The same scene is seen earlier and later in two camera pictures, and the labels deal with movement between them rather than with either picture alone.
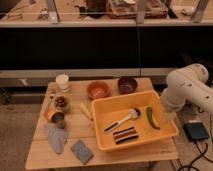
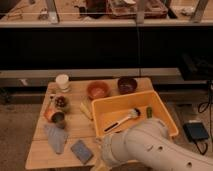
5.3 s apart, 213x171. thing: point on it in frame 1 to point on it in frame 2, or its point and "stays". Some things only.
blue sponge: (82, 152) stays
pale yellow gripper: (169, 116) to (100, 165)
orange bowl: (98, 89) stays
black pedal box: (196, 131) stays
